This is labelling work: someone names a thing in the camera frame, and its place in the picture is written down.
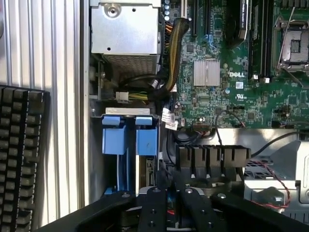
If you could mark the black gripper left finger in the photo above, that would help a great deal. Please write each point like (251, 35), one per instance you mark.
(154, 212)

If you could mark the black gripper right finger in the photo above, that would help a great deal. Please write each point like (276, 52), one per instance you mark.
(202, 212)

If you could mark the empty blue disk caddy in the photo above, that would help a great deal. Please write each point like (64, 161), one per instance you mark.
(113, 140)

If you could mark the black fan shroud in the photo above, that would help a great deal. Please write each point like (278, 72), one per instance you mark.
(212, 154)

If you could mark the silver metal drive cage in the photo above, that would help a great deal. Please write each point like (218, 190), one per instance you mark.
(299, 169)

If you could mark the white power connector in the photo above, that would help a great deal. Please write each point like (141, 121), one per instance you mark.
(122, 96)

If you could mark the green motherboard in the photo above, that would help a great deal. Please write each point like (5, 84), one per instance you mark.
(253, 101)

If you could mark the silver chipset heat sink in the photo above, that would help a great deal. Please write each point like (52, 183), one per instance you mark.
(206, 72)

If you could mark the black keyboard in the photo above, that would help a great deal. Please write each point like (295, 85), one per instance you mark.
(21, 145)

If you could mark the black open PC case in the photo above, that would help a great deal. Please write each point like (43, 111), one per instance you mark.
(84, 72)

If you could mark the black RAM slot row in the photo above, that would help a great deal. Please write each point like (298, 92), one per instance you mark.
(262, 36)

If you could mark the silver power supply unit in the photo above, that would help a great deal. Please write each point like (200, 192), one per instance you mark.
(123, 29)

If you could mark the CPU socket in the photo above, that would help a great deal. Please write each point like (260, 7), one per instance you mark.
(295, 46)

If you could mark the black expansion slot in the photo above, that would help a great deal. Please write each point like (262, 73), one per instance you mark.
(194, 19)
(206, 19)

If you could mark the black graphics card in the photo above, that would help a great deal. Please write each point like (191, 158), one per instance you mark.
(237, 21)

